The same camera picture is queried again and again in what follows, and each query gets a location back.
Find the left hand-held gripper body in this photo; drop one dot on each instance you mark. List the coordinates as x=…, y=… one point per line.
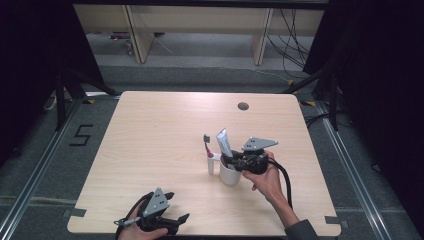
x=156, y=210

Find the grey tape strip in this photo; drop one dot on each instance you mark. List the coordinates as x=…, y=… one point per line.
x=75, y=212
x=335, y=220

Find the yellow floor tape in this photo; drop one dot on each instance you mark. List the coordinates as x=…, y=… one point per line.
x=308, y=103
x=90, y=101

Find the white and purple toothpaste tube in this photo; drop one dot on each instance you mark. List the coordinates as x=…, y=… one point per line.
x=224, y=141

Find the metal floor rail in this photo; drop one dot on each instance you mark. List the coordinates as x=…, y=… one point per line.
x=353, y=173
x=36, y=173

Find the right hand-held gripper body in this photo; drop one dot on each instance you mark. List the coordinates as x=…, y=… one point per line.
x=255, y=160

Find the person's right hand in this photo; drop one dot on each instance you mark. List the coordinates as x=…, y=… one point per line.
x=266, y=183

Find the black metal stand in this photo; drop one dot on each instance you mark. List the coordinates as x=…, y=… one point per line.
x=66, y=93
x=328, y=96

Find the person's left hand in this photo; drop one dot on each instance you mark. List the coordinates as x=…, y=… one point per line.
x=140, y=233

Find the white cup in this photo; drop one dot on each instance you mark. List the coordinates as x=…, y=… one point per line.
x=230, y=176

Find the black curtain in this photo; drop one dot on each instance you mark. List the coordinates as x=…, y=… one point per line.
x=33, y=66
x=383, y=83

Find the pink and grey toothbrush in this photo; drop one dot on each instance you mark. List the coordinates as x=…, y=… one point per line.
x=208, y=146

